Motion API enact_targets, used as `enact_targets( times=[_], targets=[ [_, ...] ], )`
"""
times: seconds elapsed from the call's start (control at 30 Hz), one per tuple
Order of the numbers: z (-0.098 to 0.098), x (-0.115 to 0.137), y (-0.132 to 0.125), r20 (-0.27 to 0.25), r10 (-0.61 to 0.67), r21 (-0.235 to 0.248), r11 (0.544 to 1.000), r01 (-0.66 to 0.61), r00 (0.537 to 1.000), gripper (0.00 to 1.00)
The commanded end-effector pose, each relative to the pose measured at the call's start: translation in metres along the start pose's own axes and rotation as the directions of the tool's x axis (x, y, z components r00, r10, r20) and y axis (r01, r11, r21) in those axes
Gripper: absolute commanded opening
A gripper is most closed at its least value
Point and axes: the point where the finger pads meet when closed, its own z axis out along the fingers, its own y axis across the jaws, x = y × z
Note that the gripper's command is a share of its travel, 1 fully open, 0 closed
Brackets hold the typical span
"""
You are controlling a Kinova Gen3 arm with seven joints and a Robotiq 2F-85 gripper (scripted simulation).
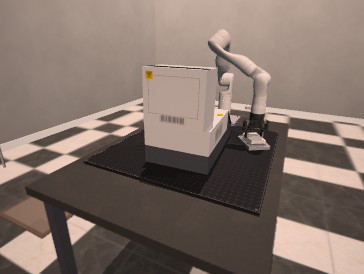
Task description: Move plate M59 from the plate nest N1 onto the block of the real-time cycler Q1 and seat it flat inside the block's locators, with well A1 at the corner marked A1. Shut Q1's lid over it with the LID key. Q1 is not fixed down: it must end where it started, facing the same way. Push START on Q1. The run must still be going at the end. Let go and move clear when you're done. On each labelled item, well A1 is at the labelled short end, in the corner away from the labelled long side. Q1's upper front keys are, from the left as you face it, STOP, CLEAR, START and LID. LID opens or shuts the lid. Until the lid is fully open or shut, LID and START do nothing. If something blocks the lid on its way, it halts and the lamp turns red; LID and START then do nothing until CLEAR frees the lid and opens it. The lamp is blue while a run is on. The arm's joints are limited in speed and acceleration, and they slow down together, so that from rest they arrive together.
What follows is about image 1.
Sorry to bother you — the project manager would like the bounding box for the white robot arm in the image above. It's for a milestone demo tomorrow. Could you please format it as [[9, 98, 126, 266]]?
[[208, 30, 271, 114]]

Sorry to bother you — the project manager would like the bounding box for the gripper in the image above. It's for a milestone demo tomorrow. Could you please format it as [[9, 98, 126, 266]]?
[[242, 112, 269, 139]]

